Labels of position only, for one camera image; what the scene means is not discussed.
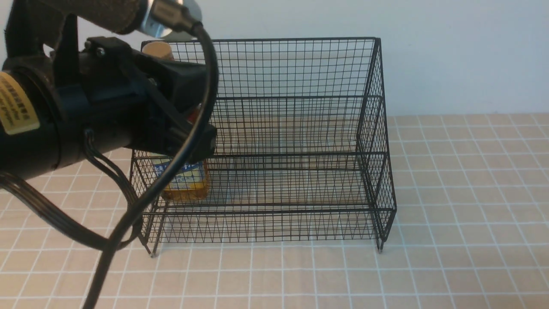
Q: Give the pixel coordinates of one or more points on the cooking wine bottle yellow label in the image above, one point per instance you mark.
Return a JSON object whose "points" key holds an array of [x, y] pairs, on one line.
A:
{"points": [[192, 182]]}

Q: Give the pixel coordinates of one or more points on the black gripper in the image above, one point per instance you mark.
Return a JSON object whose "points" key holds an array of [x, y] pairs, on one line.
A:
{"points": [[107, 90]]}

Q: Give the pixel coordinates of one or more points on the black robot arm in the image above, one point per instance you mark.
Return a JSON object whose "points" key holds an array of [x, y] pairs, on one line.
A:
{"points": [[32, 34]]}

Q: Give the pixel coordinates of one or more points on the wrist camera with metal connector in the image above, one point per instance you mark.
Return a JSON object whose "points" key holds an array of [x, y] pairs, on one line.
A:
{"points": [[117, 16]]}

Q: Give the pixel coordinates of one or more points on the black wire mesh shelf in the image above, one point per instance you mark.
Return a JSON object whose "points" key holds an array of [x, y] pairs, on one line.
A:
{"points": [[302, 148]]}

